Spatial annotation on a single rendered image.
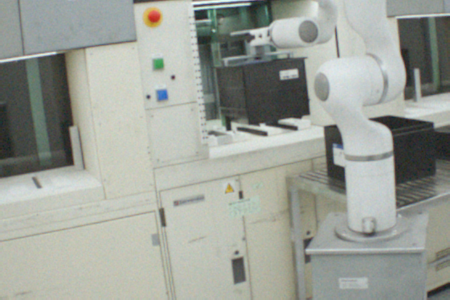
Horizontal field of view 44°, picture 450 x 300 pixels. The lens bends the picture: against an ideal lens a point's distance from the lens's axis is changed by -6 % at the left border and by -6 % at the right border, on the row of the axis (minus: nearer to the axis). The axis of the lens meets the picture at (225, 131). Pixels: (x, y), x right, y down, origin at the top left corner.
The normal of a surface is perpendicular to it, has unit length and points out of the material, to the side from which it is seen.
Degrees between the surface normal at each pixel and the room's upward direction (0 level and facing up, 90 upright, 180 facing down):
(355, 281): 90
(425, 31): 90
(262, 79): 89
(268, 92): 89
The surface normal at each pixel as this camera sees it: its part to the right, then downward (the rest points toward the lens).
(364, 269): -0.36, 0.18
